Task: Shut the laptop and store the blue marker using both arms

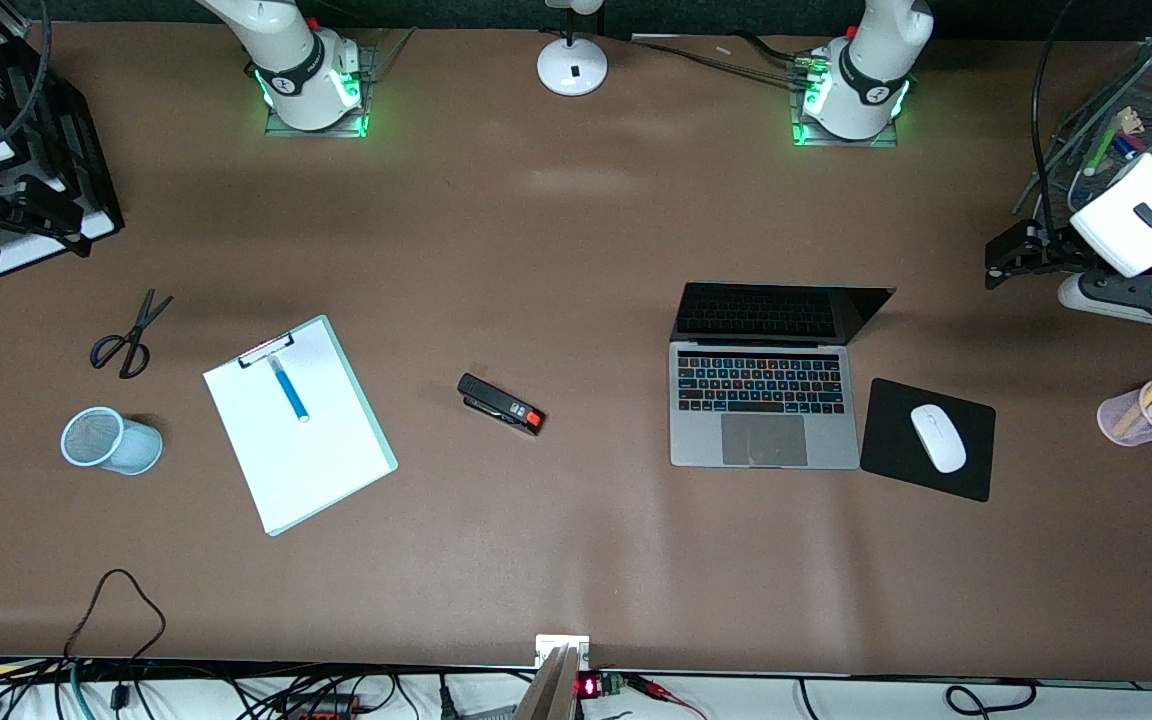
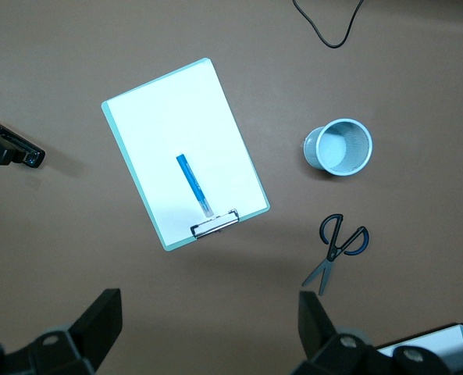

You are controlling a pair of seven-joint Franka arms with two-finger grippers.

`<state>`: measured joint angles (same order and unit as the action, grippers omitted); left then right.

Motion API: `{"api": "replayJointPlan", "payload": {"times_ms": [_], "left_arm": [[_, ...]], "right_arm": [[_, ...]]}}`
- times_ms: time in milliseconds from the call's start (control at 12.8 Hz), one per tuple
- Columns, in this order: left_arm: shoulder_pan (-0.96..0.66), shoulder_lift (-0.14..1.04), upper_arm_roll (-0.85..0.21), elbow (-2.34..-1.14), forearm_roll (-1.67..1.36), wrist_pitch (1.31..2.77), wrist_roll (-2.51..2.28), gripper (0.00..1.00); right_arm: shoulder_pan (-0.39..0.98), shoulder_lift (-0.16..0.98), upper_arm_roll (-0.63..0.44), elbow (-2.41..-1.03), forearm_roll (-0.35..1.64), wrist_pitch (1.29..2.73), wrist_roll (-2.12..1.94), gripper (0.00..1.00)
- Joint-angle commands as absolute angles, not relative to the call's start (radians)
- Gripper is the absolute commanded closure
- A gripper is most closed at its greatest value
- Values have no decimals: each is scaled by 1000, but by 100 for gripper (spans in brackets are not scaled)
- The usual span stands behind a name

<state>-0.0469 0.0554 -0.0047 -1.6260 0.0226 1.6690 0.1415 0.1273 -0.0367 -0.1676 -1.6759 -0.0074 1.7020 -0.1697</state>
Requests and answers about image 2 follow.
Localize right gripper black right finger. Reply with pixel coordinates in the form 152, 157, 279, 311
293, 291, 459, 375

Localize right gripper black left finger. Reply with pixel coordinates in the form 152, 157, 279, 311
0, 287, 123, 375

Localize blue marker pen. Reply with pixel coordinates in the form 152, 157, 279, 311
176, 151, 215, 219

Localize teal clipboard with metal clip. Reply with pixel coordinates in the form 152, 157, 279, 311
101, 57, 272, 252

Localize light blue mesh pen cup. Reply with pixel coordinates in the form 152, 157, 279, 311
303, 118, 374, 177

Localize black stapler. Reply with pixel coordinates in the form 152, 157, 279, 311
0, 114, 47, 169

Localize white paper sheet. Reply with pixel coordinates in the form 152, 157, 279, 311
105, 62, 269, 245

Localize black blue handled scissors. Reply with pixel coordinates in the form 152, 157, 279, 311
301, 212, 369, 297

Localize thin black looped cable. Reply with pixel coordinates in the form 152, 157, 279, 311
292, 0, 367, 49

